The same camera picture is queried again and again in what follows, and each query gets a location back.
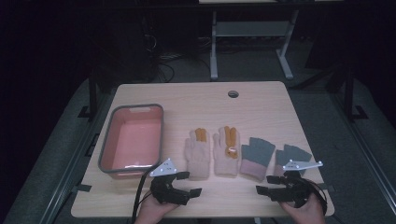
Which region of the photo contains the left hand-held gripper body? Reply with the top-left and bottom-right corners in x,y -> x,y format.
148,157 -> 190,206

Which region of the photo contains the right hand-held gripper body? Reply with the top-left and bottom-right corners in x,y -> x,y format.
270,159 -> 324,209

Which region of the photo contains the beige glove with orange fingers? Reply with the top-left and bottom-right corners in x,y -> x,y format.
184,127 -> 212,181

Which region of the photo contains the large grey pink fingerless glove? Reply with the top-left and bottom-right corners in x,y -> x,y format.
239,136 -> 276,182

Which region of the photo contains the small grey pink fingerless glove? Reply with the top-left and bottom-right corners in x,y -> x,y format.
273,144 -> 313,177

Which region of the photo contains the beige glove with orange patch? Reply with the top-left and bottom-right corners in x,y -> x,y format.
212,125 -> 242,178

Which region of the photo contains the pink basin with grey rim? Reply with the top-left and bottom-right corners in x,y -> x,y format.
97,103 -> 165,180

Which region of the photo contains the person's left hand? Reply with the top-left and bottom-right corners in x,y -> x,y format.
134,190 -> 180,224

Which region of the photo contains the person's right hand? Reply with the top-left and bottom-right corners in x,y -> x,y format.
278,192 -> 327,224

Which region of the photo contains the black table edge clip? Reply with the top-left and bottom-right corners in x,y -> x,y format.
70,183 -> 93,194
318,182 -> 336,192

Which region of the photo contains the black metal stand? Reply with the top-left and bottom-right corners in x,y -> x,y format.
78,66 -> 104,120
340,63 -> 369,123

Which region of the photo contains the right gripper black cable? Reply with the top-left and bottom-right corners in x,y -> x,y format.
298,176 -> 330,217

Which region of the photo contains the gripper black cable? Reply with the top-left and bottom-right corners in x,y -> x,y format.
131,170 -> 154,224
298,176 -> 330,217

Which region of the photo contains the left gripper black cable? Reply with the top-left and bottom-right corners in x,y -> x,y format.
131,170 -> 154,224

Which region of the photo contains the bundle of floor cables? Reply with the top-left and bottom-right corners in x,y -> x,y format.
141,32 -> 210,83

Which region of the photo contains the grey metal table frame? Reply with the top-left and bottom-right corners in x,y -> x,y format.
209,8 -> 301,81

